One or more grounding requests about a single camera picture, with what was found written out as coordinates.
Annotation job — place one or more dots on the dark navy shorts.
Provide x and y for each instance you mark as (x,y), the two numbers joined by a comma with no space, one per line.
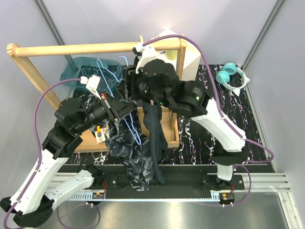
(155,136)

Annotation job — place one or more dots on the teal cat ear headphones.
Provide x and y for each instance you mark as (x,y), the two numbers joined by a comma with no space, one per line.
(228,70)

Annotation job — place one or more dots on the yellow cup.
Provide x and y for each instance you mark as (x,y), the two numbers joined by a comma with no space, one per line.
(171,54)

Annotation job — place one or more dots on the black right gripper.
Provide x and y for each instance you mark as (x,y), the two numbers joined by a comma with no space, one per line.
(130,77)

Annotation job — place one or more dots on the patterned dark shorts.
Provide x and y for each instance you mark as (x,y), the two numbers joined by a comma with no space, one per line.
(129,147)

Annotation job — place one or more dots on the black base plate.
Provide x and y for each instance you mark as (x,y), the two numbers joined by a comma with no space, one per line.
(192,182)

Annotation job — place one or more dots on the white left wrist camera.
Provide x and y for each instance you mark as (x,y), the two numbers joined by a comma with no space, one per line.
(91,84)

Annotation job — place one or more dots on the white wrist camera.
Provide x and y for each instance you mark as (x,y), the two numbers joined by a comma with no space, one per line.
(144,54)
(91,84)

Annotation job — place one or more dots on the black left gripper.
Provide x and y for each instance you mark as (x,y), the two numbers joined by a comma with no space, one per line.
(117,109)

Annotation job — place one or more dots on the teal plastic basin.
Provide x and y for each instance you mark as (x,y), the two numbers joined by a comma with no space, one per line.
(110,72)

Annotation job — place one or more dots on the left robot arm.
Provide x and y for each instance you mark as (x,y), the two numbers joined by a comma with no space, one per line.
(33,204)

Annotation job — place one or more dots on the white drawer cabinet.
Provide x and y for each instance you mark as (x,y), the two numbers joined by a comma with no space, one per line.
(191,62)

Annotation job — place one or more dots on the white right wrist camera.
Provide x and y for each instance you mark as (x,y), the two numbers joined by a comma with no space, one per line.
(144,54)

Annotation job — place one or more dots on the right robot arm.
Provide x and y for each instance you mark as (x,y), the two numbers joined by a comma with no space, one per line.
(189,99)

